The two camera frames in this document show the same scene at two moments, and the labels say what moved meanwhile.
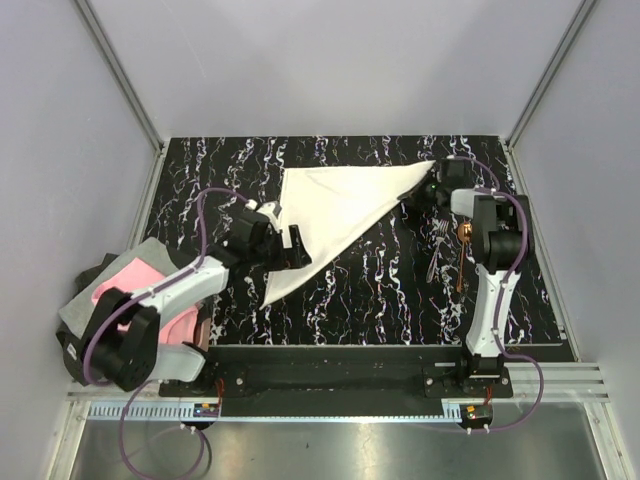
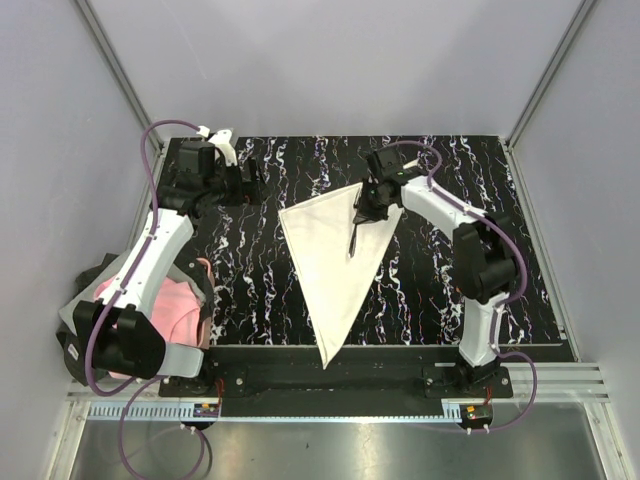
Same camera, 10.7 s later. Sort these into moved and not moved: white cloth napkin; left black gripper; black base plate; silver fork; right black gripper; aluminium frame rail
Moved: right black gripper; white cloth napkin; left black gripper; silver fork
Not moved: aluminium frame rail; black base plate
